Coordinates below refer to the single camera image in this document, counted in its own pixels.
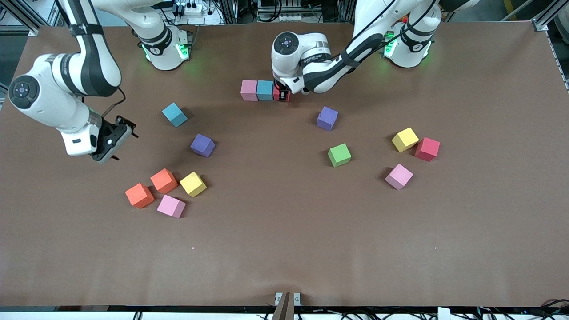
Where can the cyan foam cube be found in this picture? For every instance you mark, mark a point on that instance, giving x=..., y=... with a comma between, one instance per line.
x=174, y=114
x=265, y=90

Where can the purple foam cube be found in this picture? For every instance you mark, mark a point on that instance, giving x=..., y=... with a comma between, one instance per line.
x=327, y=118
x=202, y=145

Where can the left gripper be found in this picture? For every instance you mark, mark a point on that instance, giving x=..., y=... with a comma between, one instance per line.
x=279, y=90

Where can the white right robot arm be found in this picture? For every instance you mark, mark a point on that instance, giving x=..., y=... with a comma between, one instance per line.
x=44, y=98

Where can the red foam cube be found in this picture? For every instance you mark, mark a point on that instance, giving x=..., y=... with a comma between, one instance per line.
x=427, y=149
x=281, y=96

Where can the aluminium frame rail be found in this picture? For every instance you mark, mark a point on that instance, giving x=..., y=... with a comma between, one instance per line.
x=551, y=13
x=18, y=27

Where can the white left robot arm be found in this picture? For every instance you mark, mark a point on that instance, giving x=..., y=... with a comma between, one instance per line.
x=306, y=46

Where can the white power strip with plugs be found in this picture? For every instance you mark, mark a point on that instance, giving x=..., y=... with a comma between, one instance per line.
x=195, y=10

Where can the small metal bracket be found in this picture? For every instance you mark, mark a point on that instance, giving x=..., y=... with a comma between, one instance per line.
x=288, y=306

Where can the yellow foam cube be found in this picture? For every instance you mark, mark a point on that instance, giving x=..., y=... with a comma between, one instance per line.
x=405, y=139
x=193, y=184

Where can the orange foam cube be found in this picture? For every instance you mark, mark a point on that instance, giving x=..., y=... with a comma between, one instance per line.
x=164, y=181
x=139, y=195

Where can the white socket strip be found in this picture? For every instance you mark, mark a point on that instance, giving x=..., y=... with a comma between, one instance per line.
x=284, y=18

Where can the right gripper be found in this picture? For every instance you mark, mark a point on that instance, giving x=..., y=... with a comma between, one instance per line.
x=108, y=129

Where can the pink foam cube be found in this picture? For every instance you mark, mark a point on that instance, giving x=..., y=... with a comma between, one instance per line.
x=249, y=90
x=171, y=206
x=398, y=176

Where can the green foam cube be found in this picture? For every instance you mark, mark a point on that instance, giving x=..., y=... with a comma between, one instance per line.
x=339, y=154

